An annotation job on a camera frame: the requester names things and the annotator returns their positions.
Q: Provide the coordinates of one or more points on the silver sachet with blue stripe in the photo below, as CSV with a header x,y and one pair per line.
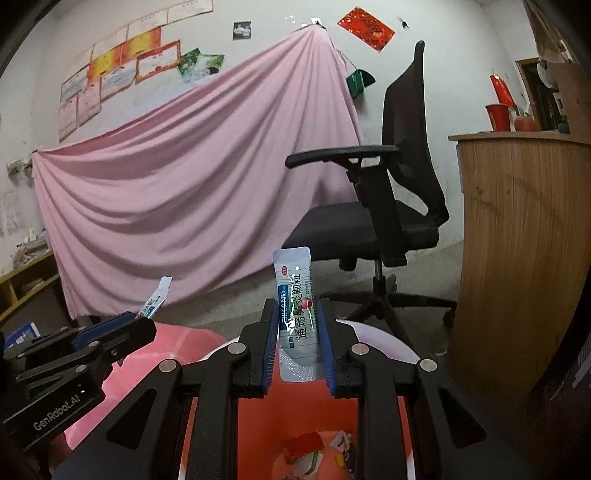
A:
x,y
295,323
154,302

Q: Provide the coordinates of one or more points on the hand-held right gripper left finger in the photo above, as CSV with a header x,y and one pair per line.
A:
x,y
268,350

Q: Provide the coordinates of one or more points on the red foil bag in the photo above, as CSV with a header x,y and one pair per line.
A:
x,y
503,92

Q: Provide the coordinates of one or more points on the red wall decoration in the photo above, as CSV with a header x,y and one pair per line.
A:
x,y
367,27

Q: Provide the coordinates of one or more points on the wooden counter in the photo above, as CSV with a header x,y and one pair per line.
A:
x,y
517,254

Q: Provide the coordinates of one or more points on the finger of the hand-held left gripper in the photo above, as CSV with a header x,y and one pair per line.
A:
x,y
129,334
106,330

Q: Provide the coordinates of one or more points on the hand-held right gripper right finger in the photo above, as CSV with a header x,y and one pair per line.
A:
x,y
325,350

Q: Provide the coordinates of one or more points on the yellow wooden shelf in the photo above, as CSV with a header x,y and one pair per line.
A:
x,y
23,274

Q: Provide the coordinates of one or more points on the orange bin with white rim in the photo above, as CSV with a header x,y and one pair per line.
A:
x,y
295,415

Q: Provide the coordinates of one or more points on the small white and green box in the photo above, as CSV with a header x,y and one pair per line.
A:
x,y
307,466

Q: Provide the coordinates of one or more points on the group of wall certificates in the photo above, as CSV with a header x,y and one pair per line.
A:
x,y
152,57

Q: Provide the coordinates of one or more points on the pink draped sheet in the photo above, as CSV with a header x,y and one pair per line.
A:
x,y
184,184

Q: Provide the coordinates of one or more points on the green dustpan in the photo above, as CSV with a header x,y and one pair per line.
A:
x,y
360,83

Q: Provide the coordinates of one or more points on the small dark wall photo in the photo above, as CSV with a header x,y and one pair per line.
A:
x,y
242,30

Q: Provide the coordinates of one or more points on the blue printed carton box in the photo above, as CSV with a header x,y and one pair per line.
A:
x,y
23,333

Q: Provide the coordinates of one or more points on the black office chair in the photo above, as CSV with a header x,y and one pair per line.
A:
x,y
411,138

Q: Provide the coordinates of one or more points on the black wall hook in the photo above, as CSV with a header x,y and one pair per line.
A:
x,y
404,23

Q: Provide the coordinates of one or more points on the green landscape photo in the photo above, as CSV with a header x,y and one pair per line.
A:
x,y
211,68
188,63

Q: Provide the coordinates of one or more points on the orange round object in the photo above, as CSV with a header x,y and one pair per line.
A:
x,y
525,123

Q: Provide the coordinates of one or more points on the crushed red paper cup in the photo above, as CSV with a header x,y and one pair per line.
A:
x,y
302,445

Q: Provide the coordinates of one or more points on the stack of papers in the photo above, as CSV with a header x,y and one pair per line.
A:
x,y
30,249

